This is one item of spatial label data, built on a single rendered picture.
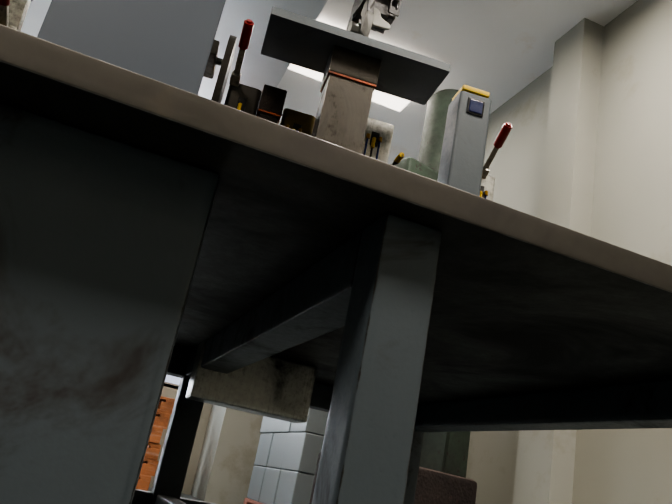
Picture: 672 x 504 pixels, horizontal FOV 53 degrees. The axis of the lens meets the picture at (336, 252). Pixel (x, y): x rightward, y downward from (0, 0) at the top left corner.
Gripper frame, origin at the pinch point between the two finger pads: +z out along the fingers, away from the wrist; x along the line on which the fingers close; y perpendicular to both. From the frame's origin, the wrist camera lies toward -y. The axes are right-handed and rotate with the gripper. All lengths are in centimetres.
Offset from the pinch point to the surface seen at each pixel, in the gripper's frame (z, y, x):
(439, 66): 2.8, 15.7, -8.5
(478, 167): 20.1, 28.4, -7.1
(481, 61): -230, 181, 254
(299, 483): 84, 134, 334
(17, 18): 6, -64, 29
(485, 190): 15.9, 39.8, 7.2
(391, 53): 3.2, 5.9, -6.7
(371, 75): 7.5, 3.8, -3.6
